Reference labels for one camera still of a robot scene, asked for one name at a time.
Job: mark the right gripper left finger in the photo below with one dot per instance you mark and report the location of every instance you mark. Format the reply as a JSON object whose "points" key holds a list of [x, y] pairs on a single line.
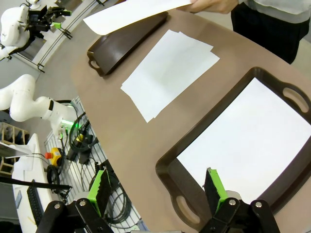
{"points": [[102, 194]]}

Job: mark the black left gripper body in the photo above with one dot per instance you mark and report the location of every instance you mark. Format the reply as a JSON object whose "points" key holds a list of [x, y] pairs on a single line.
{"points": [[39, 23]]}

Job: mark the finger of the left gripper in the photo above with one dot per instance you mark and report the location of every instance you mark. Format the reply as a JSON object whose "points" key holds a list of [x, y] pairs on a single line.
{"points": [[66, 12], [57, 25]]}

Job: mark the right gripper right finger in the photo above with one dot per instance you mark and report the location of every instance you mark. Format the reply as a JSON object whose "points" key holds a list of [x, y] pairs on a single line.
{"points": [[213, 191]]}

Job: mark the brown plastic serving tray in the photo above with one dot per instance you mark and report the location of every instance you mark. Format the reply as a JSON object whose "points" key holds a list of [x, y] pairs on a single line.
{"points": [[170, 170], [121, 46]]}

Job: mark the white A4 paper sheet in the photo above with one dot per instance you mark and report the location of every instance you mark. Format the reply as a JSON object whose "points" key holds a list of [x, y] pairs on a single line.
{"points": [[201, 43], [243, 140], [126, 14], [167, 77]]}

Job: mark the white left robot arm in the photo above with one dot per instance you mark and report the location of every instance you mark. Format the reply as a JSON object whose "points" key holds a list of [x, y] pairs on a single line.
{"points": [[24, 102]]}

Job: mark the person's right hand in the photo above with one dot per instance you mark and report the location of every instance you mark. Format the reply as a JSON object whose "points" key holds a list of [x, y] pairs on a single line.
{"points": [[213, 6]]}

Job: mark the black flat adapter block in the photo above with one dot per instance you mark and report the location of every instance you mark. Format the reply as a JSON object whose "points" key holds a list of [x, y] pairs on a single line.
{"points": [[84, 158]]}

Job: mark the black enabling pendant yellow label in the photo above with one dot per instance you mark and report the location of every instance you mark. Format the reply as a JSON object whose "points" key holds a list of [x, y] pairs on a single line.
{"points": [[80, 143]]}

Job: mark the yellow emergency stop box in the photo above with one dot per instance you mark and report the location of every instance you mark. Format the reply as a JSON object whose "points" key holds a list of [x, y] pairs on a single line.
{"points": [[56, 155]]}

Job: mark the black computer keyboard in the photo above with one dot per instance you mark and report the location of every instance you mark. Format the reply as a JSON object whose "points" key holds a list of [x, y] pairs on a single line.
{"points": [[35, 206]]}

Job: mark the black metal rod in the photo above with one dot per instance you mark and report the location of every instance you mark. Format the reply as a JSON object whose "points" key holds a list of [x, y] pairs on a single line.
{"points": [[24, 182]]}

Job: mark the white desk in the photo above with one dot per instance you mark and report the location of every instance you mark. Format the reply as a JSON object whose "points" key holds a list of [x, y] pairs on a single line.
{"points": [[24, 174]]}

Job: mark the white monitor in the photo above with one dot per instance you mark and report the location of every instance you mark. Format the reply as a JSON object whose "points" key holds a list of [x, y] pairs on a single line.
{"points": [[12, 149]]}

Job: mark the person in grey sweatshirt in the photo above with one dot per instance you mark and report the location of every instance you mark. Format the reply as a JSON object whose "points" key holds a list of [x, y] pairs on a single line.
{"points": [[267, 36]]}

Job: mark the slotted aluminium base plate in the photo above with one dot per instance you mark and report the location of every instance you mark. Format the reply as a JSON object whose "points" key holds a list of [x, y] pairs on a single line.
{"points": [[73, 174]]}

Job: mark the wooden shelf frame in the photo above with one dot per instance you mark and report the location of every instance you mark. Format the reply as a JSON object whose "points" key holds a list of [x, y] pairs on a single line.
{"points": [[5, 167]]}

